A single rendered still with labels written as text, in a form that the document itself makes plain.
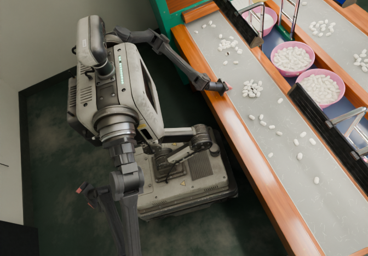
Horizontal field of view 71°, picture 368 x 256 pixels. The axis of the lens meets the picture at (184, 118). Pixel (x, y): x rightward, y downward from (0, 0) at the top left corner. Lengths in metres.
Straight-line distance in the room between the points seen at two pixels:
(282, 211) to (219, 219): 0.85
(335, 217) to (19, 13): 2.92
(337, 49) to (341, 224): 1.08
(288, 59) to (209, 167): 0.88
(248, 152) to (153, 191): 0.70
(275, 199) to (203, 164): 0.58
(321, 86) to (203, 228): 1.31
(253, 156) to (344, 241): 0.54
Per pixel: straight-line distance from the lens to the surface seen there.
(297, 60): 1.89
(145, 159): 1.90
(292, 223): 1.39
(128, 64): 1.02
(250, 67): 1.83
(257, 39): 1.50
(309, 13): 2.22
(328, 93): 1.76
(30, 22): 3.06
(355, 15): 2.21
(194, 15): 2.14
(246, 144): 1.49
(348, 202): 1.50
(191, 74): 1.54
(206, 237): 2.16
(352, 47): 2.03
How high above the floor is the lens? 2.13
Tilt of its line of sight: 57 degrees down
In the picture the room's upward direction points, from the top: 22 degrees counter-clockwise
